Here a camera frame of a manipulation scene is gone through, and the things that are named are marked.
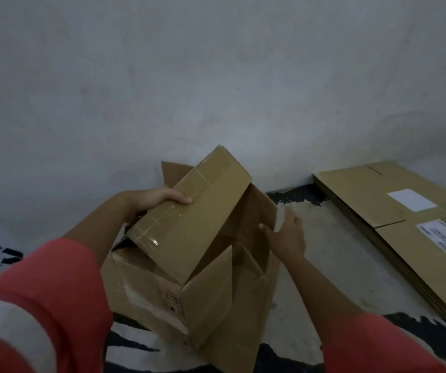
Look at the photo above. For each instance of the person's right hand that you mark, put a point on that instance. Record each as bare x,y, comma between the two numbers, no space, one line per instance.
289,238

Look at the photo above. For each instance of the person's left hand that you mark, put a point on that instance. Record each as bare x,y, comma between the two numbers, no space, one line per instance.
151,198

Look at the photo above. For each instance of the person's right thumb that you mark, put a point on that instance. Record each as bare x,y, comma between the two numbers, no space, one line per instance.
267,229

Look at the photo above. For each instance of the person's left thumb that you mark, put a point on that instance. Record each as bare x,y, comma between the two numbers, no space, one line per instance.
176,197

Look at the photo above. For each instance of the taped brown cardboard box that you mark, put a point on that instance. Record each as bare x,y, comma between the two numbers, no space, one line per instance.
195,221

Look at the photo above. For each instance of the person's right forearm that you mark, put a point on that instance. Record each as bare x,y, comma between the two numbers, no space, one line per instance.
316,291

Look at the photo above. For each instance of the person's left forearm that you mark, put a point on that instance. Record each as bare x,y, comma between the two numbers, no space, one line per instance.
102,221

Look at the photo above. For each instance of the white black patterned rug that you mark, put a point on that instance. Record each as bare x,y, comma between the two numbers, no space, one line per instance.
324,252

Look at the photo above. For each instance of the stack of flattened cardboard boxes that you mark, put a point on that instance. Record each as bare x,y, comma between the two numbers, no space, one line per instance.
401,229

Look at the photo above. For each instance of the red white striped shirt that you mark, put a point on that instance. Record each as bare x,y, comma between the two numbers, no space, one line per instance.
44,306

